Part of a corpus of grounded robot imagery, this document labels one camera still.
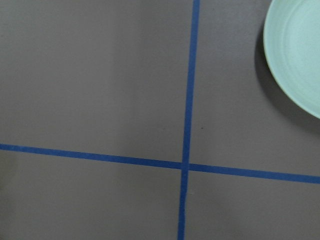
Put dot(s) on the light green plate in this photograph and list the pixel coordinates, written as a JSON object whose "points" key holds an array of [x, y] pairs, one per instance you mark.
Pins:
{"points": [[291, 41]]}

